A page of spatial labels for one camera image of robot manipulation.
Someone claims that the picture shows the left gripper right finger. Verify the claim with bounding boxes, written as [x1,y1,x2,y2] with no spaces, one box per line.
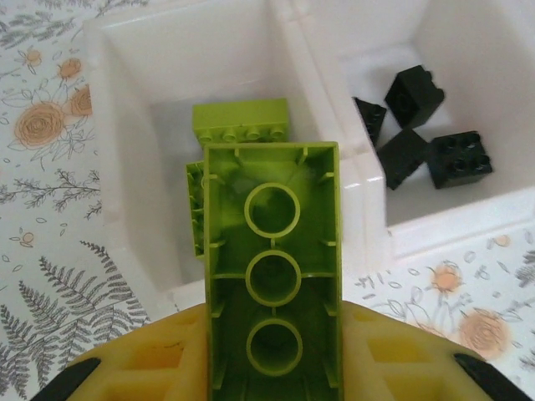
[342,301,530,401]

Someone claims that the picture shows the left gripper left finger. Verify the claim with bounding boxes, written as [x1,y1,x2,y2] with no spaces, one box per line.
[35,303,209,401]

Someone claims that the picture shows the black lego brick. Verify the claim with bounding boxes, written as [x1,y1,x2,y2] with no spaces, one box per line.
[352,96,388,147]
[426,129,494,190]
[378,128,431,191]
[384,65,446,129]

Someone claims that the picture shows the white three-compartment container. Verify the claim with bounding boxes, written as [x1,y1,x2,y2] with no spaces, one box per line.
[81,0,535,318]

